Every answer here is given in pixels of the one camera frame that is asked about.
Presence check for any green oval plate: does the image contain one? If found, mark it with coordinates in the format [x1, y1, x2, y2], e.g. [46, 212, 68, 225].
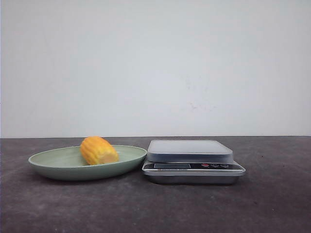
[28, 145, 147, 181]

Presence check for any silver digital kitchen scale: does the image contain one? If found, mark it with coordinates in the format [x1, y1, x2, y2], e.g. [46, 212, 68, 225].
[142, 140, 246, 184]

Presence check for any yellow corn cob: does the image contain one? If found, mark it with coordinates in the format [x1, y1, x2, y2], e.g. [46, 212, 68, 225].
[80, 136, 119, 165]

